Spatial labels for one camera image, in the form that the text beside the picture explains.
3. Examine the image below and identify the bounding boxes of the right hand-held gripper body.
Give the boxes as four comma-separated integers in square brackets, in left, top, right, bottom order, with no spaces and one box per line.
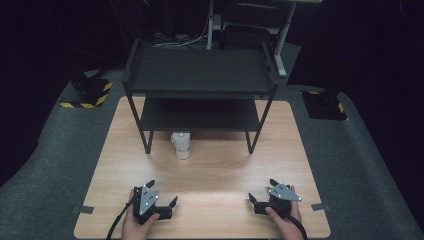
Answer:
[253,182,303,220]

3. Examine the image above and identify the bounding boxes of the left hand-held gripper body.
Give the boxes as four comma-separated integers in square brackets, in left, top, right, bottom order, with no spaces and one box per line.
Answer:
[132,184,175,225]

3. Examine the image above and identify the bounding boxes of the person's right hand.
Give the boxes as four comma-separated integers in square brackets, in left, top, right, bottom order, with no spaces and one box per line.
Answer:
[265,185,305,240]

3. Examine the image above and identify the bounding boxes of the person's left hand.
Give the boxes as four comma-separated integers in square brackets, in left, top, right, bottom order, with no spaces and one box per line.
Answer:
[120,189,161,240]

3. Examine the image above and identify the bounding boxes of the small white cup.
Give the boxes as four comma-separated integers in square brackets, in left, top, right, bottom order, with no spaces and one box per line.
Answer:
[170,131,192,161]

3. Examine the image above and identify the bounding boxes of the black stand base striped tape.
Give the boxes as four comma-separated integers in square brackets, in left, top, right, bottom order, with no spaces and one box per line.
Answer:
[300,89,349,121]
[59,73,114,110]

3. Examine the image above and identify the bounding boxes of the black two-tier metal shelf rack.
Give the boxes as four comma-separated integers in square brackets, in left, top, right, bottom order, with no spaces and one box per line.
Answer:
[121,38,280,155]

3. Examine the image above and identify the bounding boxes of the black chair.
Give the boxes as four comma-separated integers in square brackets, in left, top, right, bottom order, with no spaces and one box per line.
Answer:
[220,2,282,52]

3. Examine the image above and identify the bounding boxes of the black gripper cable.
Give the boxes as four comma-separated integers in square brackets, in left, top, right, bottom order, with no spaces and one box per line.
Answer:
[287,214,309,240]
[105,195,138,240]

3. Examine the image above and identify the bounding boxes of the white metal desk frame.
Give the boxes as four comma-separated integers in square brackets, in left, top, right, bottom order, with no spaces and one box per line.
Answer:
[205,0,324,79]

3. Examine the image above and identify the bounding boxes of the white floor cables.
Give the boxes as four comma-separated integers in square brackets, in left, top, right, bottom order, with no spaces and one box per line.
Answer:
[152,18,210,49]

